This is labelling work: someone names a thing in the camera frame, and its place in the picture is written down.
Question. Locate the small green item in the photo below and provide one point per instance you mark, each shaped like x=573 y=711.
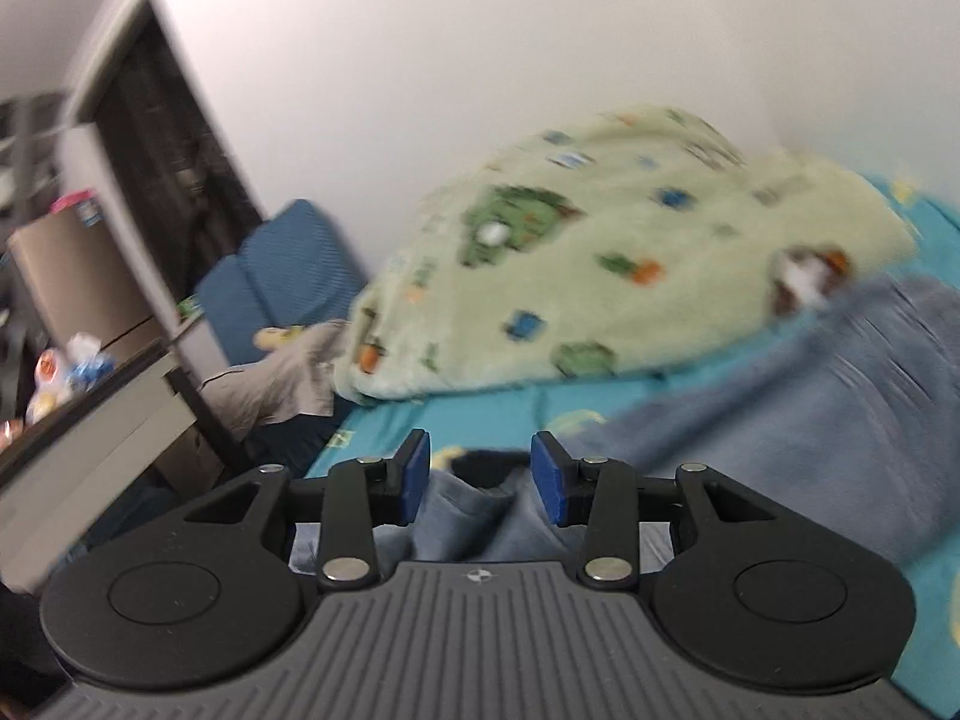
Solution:
x=189 y=307

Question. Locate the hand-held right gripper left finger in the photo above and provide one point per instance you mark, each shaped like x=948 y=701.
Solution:
x=415 y=476

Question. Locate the white and black desk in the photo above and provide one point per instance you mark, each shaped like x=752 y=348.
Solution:
x=97 y=435

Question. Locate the white and orange snack bag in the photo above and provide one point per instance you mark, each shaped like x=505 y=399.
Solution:
x=49 y=386

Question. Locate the yellow plush toy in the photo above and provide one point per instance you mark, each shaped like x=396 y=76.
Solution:
x=276 y=337

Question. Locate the small blue cushion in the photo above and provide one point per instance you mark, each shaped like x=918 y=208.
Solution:
x=229 y=311

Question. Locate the grey cloth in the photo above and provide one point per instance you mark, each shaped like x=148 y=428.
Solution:
x=277 y=382

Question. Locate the green printed fleece blanket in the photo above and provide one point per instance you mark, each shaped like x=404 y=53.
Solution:
x=600 y=255

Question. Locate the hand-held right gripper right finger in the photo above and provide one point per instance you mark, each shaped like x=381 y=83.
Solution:
x=550 y=480

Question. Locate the pink packet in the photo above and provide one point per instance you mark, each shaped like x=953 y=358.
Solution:
x=75 y=208

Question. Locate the large blue cushion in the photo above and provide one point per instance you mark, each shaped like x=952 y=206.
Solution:
x=300 y=262

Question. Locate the dark window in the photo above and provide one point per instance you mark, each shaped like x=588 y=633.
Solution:
x=172 y=142

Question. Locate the white and blue snack bag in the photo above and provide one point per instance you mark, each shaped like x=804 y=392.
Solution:
x=88 y=364

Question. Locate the brown cardboard box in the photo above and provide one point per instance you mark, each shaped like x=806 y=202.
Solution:
x=82 y=277

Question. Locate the blue denim pants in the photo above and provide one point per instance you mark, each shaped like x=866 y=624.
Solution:
x=825 y=405

